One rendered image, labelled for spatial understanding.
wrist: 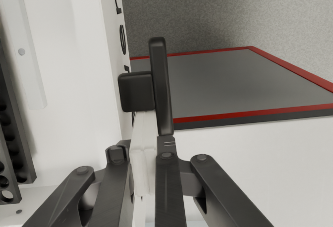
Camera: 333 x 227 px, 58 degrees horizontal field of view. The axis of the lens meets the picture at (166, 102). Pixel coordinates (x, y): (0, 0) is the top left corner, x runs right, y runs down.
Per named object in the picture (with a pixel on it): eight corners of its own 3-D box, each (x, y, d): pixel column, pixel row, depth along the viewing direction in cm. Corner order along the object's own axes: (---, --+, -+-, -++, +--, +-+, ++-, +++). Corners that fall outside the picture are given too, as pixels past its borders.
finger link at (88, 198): (132, 206, 16) (74, 211, 16) (138, 158, 20) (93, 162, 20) (128, 181, 15) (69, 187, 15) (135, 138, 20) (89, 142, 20)
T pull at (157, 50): (164, 34, 21) (165, 37, 20) (173, 132, 24) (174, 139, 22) (114, 39, 21) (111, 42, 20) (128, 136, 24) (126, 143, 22)
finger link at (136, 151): (148, 197, 17) (135, 198, 17) (150, 142, 24) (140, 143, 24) (141, 150, 16) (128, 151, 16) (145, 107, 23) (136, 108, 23)
